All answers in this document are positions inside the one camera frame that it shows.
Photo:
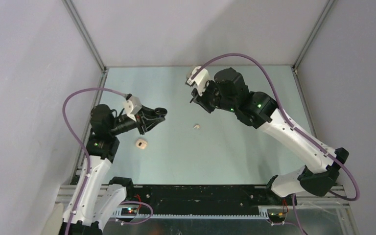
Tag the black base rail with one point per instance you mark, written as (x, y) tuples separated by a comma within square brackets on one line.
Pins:
[(207, 200)]

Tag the black earbud charging case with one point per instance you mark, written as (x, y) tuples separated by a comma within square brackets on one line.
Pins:
[(160, 112)]

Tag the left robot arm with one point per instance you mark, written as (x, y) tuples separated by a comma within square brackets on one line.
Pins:
[(87, 213)]

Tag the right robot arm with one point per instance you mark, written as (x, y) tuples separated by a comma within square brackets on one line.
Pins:
[(228, 91)]

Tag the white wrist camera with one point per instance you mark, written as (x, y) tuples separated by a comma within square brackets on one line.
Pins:
[(132, 105), (198, 79)]

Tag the white earbud charging case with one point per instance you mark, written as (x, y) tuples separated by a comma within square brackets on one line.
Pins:
[(141, 144)]

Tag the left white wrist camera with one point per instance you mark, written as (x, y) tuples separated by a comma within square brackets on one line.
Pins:
[(132, 105)]

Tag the aluminium frame rail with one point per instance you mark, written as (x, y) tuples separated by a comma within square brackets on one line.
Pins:
[(303, 200)]

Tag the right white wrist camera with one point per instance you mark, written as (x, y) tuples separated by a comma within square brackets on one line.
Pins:
[(198, 79)]

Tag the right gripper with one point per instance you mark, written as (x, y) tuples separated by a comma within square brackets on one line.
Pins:
[(202, 100)]

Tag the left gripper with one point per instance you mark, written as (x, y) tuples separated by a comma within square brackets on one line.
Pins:
[(149, 119)]

